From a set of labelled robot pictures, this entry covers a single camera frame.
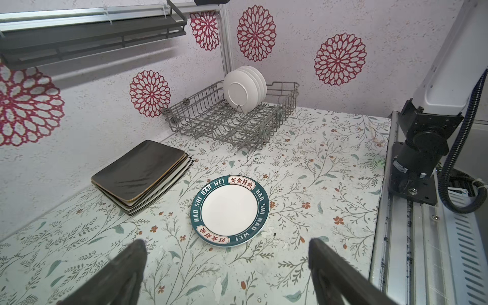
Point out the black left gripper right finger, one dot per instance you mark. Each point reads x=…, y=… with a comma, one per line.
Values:
x=337, y=282

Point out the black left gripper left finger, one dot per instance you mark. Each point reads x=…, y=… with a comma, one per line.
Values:
x=118, y=282

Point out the black square plate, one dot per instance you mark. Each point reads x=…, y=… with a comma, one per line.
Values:
x=155, y=191
x=136, y=172

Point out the white square plate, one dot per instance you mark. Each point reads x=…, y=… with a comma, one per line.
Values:
x=155, y=193
x=159, y=199

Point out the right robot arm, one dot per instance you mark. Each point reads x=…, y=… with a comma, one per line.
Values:
x=437, y=119

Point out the floral table mat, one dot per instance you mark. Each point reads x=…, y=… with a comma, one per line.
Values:
x=323, y=173

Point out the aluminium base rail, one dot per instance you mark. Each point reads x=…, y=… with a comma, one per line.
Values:
x=424, y=254

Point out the grey wire dish rack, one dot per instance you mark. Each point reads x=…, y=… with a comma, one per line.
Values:
x=208, y=114

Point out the grey wall shelf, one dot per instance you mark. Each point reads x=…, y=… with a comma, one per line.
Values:
x=37, y=38

